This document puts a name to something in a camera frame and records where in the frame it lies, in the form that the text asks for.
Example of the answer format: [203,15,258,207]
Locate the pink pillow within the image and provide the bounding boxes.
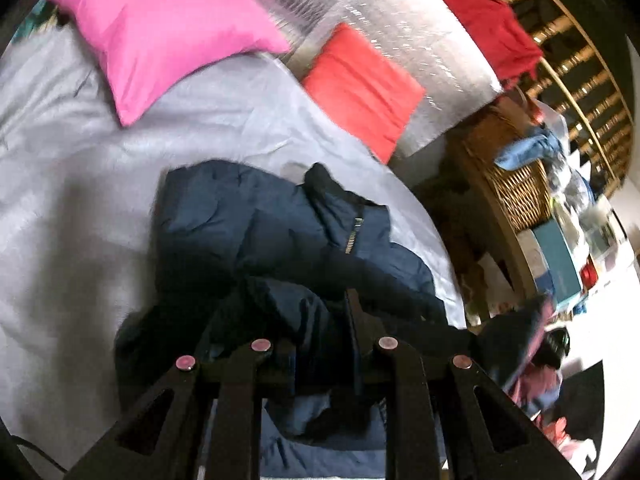
[46,0,292,127]

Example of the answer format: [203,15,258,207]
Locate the navy blue jacket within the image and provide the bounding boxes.
[114,160,476,467]

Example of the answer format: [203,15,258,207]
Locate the wicker basket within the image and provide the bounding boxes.
[462,110,553,233]

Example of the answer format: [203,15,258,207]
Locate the clear plastic bag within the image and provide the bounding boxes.
[545,155,597,221]

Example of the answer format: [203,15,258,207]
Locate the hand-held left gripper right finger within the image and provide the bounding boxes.
[344,289,582,480]

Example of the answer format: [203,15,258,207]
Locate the wooden bench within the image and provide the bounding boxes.
[415,125,541,322]

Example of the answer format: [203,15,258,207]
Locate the red pillow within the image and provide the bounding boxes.
[301,22,427,163]

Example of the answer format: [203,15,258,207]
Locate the black cable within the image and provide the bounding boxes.
[10,435,67,474]

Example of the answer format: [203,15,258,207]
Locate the blue cloth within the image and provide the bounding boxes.
[495,127,566,171]

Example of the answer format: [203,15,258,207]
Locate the red blanket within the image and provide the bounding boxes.
[405,0,545,92]

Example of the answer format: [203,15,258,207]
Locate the teal box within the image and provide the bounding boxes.
[531,220,583,307]

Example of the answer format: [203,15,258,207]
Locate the grey bed sheet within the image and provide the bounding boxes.
[0,25,468,480]

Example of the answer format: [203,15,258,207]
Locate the dark cloth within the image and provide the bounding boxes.
[475,295,557,387]

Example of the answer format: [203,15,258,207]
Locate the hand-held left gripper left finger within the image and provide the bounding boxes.
[65,340,297,480]

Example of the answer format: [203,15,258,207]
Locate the wooden stair railing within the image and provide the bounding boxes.
[500,0,636,196]

